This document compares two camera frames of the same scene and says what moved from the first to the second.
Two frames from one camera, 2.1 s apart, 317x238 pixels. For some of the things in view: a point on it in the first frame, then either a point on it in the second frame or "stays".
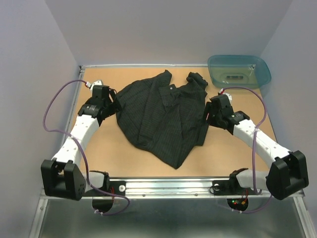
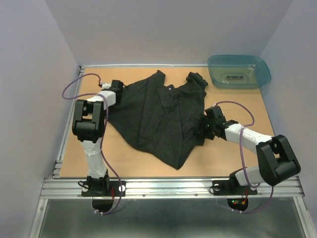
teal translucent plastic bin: (238, 70) stays
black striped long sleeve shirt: (163, 120) stays
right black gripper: (210, 109) → (200, 128)
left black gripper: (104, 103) → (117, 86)
